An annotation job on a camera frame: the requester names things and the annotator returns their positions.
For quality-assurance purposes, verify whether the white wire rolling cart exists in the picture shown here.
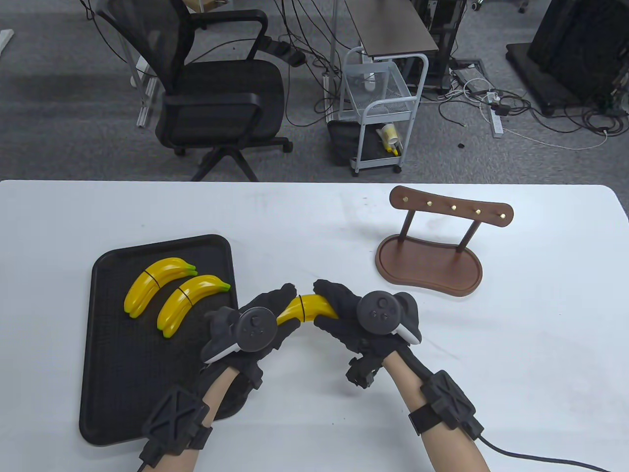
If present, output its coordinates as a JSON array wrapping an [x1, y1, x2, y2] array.
[[340, 47, 429, 177]]

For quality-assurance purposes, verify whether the grey black handheld controller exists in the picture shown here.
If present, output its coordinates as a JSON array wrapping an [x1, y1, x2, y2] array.
[[356, 292, 423, 345], [200, 306, 279, 364]]

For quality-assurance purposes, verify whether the aluminium frame bar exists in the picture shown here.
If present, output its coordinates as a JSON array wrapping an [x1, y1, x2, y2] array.
[[137, 54, 160, 129]]

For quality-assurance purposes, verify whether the brown wooden hook stand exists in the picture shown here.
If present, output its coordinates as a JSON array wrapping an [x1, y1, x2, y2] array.
[[375, 185, 515, 298]]

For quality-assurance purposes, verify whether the black mesh office chair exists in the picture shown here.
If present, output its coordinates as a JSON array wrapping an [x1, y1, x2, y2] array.
[[93, 0, 294, 183]]

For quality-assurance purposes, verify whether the dark grey side desk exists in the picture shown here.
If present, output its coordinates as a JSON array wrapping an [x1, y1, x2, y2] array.
[[344, 0, 439, 59]]

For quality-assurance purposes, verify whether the person's left forearm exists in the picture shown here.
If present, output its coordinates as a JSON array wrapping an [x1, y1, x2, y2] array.
[[147, 366, 241, 472]]

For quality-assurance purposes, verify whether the grey floor socket plate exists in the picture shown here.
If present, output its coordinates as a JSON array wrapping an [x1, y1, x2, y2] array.
[[452, 66, 488, 95]]

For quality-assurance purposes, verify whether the black floor bin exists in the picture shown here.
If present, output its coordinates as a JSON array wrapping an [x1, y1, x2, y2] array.
[[327, 119, 362, 167]]

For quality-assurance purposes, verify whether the black desk frame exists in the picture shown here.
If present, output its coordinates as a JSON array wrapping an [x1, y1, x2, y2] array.
[[412, 0, 467, 95]]

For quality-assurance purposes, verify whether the black plastic tray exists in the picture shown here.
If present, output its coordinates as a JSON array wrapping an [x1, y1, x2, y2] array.
[[79, 234, 249, 447]]

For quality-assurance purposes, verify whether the black wrist tracker module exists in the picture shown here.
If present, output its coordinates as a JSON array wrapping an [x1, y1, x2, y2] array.
[[409, 371, 485, 441], [140, 385, 214, 468]]

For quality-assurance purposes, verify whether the person's right forearm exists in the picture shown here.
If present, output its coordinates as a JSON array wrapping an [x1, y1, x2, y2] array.
[[382, 352, 492, 472]]

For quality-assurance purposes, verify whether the black equipment stand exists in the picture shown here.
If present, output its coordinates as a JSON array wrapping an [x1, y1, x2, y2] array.
[[506, 0, 629, 117]]

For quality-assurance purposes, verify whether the person's left hand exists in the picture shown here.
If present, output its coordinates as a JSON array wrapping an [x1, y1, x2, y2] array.
[[210, 283, 302, 389]]

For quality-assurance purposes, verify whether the person's right hand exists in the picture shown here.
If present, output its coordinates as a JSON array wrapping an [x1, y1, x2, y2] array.
[[313, 279, 423, 364]]

